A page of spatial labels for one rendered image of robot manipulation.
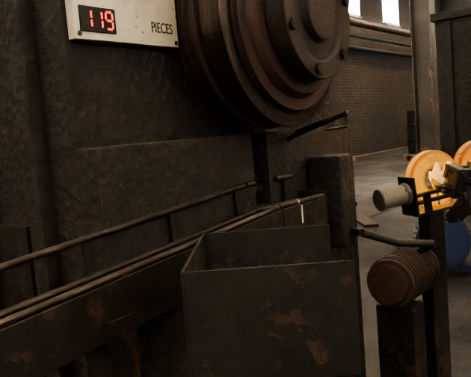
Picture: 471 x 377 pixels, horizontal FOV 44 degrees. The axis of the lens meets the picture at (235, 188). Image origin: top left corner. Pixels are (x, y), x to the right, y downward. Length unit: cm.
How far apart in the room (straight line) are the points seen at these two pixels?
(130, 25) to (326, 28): 41
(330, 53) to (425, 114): 889
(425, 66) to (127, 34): 922
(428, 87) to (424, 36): 82
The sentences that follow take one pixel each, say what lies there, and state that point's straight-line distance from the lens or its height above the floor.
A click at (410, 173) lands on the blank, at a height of 73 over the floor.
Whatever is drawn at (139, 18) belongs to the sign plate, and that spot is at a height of 111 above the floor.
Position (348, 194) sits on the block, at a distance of 153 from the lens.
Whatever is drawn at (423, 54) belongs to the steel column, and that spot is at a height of 187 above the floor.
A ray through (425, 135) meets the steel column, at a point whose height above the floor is 56.
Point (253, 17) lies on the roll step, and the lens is 119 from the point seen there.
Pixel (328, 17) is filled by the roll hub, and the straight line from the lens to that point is 132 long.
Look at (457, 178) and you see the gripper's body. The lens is 157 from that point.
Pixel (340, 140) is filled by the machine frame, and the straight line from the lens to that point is 173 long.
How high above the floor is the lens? 88
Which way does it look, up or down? 5 degrees down
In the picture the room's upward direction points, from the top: 5 degrees counter-clockwise
